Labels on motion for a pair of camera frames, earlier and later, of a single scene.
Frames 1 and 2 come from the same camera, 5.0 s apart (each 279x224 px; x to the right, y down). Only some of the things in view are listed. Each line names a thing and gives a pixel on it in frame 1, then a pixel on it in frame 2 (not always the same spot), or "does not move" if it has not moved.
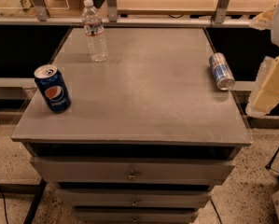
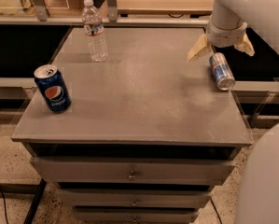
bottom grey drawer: (135, 216) does not move
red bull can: (221, 70) does not move
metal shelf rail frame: (41, 16) does not move
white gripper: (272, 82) → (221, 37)
